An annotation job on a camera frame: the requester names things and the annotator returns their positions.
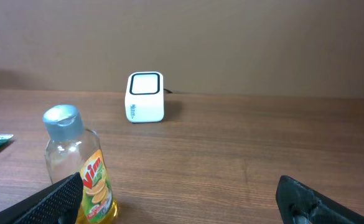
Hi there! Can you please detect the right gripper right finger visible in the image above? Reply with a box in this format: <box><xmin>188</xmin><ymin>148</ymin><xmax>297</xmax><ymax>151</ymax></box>
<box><xmin>276</xmin><ymin>175</ymin><xmax>364</xmax><ymax>224</ymax></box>

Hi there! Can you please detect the white barcode scanner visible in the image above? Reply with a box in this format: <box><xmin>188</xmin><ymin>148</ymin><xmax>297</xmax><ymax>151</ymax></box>
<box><xmin>124</xmin><ymin>72</ymin><xmax>165</xmax><ymax>123</ymax></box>

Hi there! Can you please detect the yellow liquid Vim bottle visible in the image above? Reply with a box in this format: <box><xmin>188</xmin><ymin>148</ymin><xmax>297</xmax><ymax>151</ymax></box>
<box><xmin>42</xmin><ymin>105</ymin><xmax>118</xmax><ymax>223</ymax></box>

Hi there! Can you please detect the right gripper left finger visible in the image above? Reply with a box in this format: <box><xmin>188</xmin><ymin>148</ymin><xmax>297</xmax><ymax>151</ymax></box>
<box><xmin>0</xmin><ymin>172</ymin><xmax>83</xmax><ymax>224</ymax></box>

